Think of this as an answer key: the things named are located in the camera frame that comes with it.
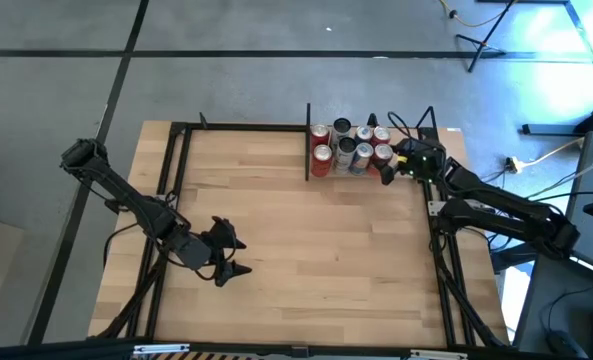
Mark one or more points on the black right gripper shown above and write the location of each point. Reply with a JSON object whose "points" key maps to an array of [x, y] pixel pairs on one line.
{"points": [[421, 160]]}

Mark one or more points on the black computer mouse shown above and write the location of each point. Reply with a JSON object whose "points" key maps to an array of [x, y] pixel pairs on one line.
{"points": [[562, 344]]}

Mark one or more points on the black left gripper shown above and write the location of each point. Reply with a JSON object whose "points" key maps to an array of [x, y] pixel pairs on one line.
{"points": [[193, 250]]}

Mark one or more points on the red Coca-Cola can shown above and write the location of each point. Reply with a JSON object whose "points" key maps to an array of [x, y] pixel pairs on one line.
{"points": [[321, 160]]}

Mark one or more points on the silver aluminium bracket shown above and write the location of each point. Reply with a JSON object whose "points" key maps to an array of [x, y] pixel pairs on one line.
{"points": [[438, 354], [161, 349]]}

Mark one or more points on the yellow black hazard tape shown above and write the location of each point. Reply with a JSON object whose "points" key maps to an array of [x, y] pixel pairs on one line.
{"points": [[206, 356]]}

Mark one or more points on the black aluminium table frame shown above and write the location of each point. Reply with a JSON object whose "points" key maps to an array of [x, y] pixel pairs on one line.
{"points": [[246, 127]]}

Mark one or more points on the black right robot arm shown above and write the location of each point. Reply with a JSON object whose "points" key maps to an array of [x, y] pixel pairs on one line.
{"points": [[506, 215]]}

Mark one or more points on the red strawberry Fanta can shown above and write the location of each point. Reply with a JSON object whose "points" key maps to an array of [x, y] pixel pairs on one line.
{"points": [[382, 151]]}

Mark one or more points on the black tripod stand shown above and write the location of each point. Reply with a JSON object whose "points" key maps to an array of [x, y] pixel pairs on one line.
{"points": [[481, 46]]}

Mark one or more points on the black floor stand base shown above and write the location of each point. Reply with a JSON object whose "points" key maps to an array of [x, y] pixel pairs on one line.
{"points": [[566, 127]]}

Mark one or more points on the blue white red can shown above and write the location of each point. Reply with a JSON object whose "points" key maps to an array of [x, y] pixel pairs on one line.
{"points": [[363, 133]]}

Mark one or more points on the grey desk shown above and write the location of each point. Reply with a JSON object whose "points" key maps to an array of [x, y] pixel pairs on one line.
{"points": [[551, 300]]}

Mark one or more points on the slim blue silver can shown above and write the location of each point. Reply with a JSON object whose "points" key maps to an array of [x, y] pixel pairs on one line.
{"points": [[362, 156]]}

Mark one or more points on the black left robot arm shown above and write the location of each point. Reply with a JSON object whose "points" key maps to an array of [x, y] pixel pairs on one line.
{"points": [[126, 197]]}

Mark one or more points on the white power strip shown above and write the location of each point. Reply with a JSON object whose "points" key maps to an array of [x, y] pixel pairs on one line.
{"points": [[514, 164]]}

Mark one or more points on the pale can with black lid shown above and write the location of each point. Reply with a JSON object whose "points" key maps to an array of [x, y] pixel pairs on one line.
{"points": [[341, 126], [346, 149]]}

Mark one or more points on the red soda can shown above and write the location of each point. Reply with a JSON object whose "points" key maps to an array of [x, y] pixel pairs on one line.
{"points": [[319, 131], [380, 134]]}

